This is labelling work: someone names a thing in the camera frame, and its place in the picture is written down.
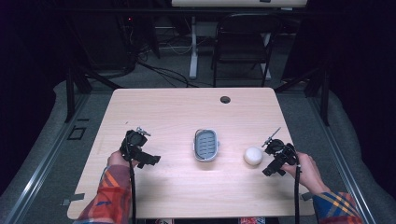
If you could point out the white desk leg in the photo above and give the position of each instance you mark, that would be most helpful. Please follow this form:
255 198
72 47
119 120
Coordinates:
194 56

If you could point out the white round soap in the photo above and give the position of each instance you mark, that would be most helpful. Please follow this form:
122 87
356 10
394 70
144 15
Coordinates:
253 156

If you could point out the grey soap dish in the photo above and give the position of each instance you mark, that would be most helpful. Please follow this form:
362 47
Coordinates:
206 145

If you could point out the person's right hand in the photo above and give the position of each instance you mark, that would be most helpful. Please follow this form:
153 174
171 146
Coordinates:
306 171

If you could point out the person's left hand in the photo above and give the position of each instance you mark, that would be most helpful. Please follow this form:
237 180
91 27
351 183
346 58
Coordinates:
116 159

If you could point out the grey tape strip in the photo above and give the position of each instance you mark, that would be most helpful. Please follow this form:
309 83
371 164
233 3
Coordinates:
306 196
74 198

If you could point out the black metal stand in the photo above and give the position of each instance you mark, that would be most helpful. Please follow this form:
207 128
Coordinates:
70 93
324 96

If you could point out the red patterned object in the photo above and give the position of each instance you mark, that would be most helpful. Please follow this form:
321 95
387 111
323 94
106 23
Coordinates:
252 220

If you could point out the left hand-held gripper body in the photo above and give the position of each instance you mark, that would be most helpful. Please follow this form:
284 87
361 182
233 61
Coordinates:
134 140

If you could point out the black folding chair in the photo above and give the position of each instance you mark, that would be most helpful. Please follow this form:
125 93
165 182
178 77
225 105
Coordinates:
243 46

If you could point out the black computer tower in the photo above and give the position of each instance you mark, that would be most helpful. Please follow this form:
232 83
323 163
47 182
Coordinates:
102 40

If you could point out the metal floor rail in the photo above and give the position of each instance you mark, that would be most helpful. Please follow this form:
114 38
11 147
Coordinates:
342 161
40 165

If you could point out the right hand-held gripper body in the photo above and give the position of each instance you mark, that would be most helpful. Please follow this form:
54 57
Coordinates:
281 152

